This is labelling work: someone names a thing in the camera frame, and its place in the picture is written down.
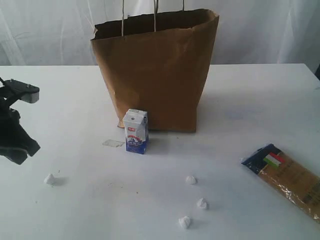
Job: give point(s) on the small blue white milk carton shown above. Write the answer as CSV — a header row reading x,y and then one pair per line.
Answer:
x,y
136,130

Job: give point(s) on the brown paper shopping bag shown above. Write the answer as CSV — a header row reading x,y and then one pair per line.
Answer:
x,y
158,63

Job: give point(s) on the white backdrop curtain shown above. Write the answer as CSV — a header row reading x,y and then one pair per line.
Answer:
x,y
58,32

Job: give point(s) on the spaghetti packet with Italian flag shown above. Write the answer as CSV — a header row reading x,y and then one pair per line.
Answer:
x,y
293,181

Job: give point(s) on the white paper wad upper centre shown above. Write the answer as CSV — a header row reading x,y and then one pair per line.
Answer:
x,y
191,180

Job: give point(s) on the white paper wad far left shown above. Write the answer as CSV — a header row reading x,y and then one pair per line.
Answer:
x,y
50,180

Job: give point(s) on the white paper wad lower centre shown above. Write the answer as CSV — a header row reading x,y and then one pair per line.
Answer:
x,y
185,222

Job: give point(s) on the white paper wad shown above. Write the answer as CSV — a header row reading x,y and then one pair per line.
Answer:
x,y
50,180
191,180
202,204
185,222

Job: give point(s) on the white paper wad middle centre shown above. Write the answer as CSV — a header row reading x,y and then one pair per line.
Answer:
x,y
202,204

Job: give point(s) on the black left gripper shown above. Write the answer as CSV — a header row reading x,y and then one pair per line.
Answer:
x,y
15,144

